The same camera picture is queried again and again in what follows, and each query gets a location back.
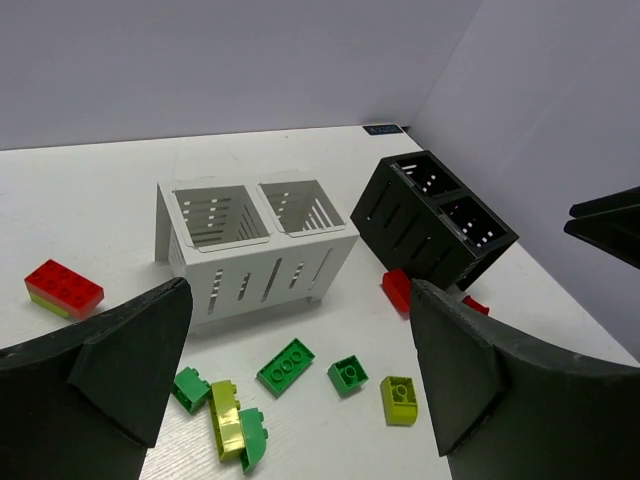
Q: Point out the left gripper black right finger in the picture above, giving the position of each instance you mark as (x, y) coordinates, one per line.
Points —
(506, 405)

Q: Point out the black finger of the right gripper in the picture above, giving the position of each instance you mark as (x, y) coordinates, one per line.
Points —
(609, 223)

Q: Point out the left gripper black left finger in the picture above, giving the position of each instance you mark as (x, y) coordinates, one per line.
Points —
(87, 401)

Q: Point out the red small brick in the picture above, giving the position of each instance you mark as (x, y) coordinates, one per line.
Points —
(475, 305)

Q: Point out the red and lime brick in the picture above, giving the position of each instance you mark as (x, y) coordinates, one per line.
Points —
(63, 291)

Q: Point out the red curved brick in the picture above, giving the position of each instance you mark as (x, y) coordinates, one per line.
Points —
(397, 287)

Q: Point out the lime sloped brick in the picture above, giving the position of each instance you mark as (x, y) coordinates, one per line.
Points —
(399, 401)

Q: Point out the small dark green brick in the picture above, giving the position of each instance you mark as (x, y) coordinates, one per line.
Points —
(190, 390)

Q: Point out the lime long brick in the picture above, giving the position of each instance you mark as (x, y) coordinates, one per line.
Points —
(228, 431)

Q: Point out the green 2x2 brick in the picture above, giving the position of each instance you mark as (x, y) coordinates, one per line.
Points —
(347, 376)

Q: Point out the green curved brick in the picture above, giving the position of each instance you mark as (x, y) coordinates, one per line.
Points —
(255, 438)

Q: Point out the black slotted two-bin container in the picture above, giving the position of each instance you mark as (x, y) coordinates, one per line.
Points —
(416, 215)

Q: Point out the green 2x3 brick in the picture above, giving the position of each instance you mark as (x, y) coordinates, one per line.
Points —
(285, 368)

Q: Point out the white slotted two-bin container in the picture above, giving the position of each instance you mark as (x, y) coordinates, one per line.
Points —
(251, 242)

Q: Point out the dark logo sticker right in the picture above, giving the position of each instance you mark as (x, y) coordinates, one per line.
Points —
(383, 129)

